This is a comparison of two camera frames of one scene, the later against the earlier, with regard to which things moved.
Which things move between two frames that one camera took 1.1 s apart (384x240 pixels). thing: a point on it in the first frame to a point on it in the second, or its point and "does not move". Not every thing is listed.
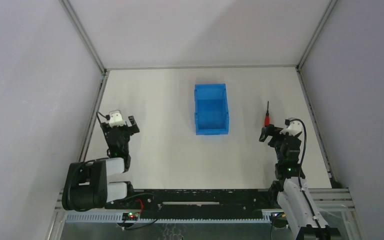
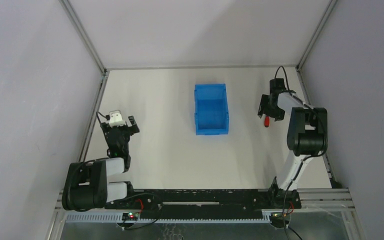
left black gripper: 120,129 does not move
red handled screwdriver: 267,118 does not move
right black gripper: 275,134 to 271,108
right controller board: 278,219 does not move
